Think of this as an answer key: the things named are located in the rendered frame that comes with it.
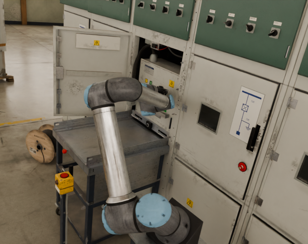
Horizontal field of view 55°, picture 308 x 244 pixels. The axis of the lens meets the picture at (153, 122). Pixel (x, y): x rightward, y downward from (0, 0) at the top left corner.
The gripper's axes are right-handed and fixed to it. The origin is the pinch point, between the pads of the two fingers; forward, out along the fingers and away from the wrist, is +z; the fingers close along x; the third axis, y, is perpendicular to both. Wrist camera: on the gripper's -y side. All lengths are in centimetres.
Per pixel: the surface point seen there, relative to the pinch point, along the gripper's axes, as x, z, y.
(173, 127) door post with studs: -22.1, -2.0, 17.0
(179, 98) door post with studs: 0.6, -8.1, 17.1
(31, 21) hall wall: 32, 538, -1010
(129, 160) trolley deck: -49, -31, 7
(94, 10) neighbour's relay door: 48, 5, -101
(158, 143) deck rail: -36.7, -6.2, 10.9
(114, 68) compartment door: 5, 0, -55
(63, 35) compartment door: 19, -40, -79
